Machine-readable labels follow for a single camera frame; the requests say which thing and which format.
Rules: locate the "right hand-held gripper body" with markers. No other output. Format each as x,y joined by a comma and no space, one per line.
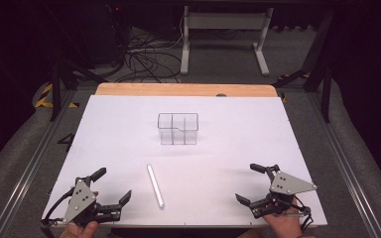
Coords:
287,184

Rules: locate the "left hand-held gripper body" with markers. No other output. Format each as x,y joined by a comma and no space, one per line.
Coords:
81,201

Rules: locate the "person's left hand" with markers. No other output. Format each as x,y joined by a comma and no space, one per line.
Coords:
79,231

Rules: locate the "person's right hand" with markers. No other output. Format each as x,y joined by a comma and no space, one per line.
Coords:
286,224

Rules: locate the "white pen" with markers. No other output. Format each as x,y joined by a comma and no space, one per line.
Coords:
155,186

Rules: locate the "white board table cover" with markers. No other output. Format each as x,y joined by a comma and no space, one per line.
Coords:
211,158

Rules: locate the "clear plastic divided organizer box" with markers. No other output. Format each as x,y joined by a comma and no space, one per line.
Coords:
178,129

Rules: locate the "yellow black hazard tape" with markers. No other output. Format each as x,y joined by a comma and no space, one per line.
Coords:
286,78
44,97

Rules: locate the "black metal tripod stand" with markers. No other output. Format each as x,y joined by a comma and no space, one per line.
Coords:
57,89
324,79

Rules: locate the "black equipment box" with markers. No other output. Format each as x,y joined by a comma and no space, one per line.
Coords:
104,29

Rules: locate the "grey metal floor rail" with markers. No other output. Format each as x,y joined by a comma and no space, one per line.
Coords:
350,165
29,168

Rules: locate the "white metal stand frame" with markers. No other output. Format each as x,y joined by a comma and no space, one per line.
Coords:
225,21

